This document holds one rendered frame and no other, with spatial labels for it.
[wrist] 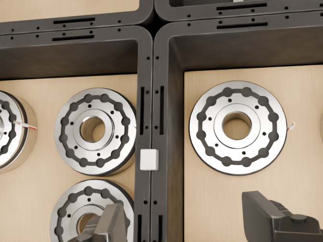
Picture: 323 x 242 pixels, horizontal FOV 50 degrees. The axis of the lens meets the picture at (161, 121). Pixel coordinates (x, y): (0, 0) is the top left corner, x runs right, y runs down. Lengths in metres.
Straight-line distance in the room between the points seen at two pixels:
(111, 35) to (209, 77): 0.13
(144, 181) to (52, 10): 0.30
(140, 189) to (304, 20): 0.21
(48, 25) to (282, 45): 0.24
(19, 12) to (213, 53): 0.29
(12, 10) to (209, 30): 0.31
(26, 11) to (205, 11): 0.28
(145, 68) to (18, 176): 0.24
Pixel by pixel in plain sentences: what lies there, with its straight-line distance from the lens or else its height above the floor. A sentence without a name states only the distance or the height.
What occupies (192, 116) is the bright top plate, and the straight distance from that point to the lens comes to 0.38.
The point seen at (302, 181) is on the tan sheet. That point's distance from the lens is 0.41.
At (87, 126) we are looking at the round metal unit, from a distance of 0.42.
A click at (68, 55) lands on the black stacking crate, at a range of 0.40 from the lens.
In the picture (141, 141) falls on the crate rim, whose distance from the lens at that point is 0.31.
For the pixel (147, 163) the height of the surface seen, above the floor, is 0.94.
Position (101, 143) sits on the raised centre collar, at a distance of 0.39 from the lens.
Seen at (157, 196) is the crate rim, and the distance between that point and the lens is 0.31.
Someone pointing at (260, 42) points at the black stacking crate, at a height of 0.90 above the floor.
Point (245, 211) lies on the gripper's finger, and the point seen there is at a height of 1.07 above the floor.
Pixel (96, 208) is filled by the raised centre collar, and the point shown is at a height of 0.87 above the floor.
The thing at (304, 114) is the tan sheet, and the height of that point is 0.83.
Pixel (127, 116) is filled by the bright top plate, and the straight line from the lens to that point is 0.39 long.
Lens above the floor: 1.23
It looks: 75 degrees down
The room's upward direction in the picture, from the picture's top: 48 degrees counter-clockwise
